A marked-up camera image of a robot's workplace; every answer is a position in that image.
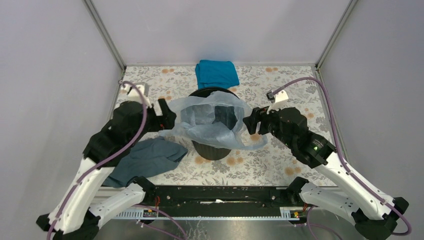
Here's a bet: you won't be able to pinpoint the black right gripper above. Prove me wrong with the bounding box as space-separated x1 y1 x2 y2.
242 100 295 149

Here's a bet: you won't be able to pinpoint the light blue plastic trash bag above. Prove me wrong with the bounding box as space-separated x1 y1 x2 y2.
159 91 268 150

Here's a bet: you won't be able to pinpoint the black plastic trash bin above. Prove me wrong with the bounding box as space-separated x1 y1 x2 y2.
184 87 244 161

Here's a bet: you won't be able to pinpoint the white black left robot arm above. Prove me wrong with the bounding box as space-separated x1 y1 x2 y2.
36 98 176 240

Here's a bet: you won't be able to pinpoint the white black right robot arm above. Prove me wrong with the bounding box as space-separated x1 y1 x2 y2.
243 107 409 240

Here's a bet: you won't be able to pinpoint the grey blue crumpled cloth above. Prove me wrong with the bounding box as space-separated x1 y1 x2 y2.
102 136 188 188

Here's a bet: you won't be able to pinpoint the floral patterned table mat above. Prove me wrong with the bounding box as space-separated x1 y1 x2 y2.
123 65 333 187

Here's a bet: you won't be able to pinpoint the bright blue folded cloth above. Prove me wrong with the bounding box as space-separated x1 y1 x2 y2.
194 59 240 89

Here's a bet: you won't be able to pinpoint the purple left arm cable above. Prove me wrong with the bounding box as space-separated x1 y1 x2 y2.
46 80 188 240

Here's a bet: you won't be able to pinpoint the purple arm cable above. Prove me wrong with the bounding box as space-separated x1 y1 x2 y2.
268 76 413 240
46 80 188 240

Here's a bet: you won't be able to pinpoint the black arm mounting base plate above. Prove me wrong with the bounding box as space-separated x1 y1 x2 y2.
141 185 307 211

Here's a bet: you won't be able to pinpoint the white slotted cable duct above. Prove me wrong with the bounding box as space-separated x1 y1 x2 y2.
114 207 302 222

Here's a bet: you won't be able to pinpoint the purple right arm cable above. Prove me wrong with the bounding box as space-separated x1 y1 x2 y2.
268 76 413 240

